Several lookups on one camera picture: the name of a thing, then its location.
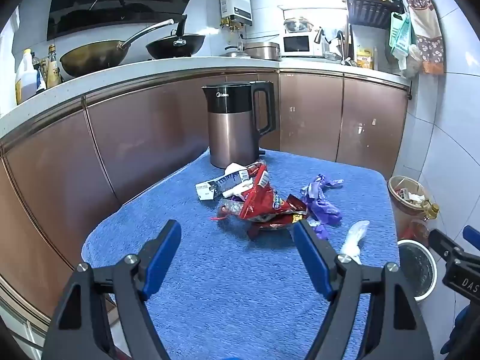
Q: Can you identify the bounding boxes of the brown trash bin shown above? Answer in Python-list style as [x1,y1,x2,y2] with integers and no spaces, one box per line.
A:
[387,175,439,241]

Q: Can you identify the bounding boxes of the white bucket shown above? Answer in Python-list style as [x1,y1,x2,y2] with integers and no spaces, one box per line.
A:
[396,238,438,302]

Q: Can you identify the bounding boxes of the clear plastic bag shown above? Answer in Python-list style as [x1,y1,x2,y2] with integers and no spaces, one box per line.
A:
[339,220,370,265]

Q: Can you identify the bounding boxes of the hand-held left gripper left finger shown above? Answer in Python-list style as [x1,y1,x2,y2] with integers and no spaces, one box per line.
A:
[43,219,183,360]

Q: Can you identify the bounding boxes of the red snack bag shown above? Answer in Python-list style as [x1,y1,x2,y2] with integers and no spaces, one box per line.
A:
[238,161,299,223]

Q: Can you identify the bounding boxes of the tall sauce bottle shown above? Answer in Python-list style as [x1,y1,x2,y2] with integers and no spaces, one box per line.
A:
[46,45,63,89]

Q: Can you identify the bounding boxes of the black dish rack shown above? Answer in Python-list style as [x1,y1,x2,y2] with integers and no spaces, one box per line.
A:
[337,0,406,31]

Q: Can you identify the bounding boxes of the oil bottle with yellow cap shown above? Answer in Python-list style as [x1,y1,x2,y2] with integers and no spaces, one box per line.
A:
[408,200,440,249]

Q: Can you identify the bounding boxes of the crumpled clear wrapper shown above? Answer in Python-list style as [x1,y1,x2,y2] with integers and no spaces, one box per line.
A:
[210,199,246,223]

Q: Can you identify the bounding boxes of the metal rice cooker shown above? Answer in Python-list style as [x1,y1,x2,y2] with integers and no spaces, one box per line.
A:
[243,42,281,61]

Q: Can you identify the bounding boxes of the small sauce bottle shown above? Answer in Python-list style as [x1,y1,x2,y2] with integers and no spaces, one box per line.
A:
[35,58,49,95]

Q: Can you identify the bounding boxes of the floral apron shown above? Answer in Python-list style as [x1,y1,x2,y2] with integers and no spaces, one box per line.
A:
[403,0,446,75]

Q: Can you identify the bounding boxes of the dark red wrapper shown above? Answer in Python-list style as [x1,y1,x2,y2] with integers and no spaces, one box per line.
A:
[248,194,314,239]

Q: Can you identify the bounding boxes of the blue towel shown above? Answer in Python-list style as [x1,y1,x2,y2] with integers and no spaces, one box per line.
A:
[80,146,400,360]

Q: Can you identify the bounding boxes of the white plastic bag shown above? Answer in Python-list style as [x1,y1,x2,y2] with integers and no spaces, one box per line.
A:
[398,44,423,80]

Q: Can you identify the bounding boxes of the brown kitchen cabinet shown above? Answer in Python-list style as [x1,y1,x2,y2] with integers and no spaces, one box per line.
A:
[0,70,410,332]

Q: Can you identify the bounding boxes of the purple wrapper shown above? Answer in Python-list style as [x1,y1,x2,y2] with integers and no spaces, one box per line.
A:
[300,173,344,241]

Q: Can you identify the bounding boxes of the black frying pan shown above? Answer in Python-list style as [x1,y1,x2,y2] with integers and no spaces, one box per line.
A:
[145,14,206,60]

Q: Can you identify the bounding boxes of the kitchen faucet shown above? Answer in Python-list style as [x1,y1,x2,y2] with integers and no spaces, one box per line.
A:
[335,30,352,65]

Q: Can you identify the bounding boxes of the yellow packet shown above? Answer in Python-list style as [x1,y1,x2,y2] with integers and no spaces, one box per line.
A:
[355,46,376,70]

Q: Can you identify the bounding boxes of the copper electric kettle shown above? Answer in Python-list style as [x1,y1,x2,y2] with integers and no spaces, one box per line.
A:
[201,81,277,170]

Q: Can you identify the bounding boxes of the white microwave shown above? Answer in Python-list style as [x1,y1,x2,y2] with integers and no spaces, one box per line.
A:
[281,32,324,58]

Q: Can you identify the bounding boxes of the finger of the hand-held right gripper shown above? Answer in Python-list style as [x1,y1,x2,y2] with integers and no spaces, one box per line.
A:
[428,229,467,262]
[462,226,480,251]

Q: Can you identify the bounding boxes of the black range hood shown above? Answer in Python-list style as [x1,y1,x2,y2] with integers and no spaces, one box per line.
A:
[46,0,208,41]

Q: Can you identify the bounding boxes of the white jug bottle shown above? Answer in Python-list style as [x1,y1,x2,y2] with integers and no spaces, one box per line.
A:
[14,48,39,106]

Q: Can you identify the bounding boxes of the white carton box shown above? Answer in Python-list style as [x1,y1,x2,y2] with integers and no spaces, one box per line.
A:
[195,165,260,202]

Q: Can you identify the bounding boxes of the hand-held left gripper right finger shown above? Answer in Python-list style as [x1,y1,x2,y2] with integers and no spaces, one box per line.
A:
[292,219,436,360]

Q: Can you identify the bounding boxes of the glass bowl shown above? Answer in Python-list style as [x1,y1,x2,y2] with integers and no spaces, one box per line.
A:
[283,16,314,34]

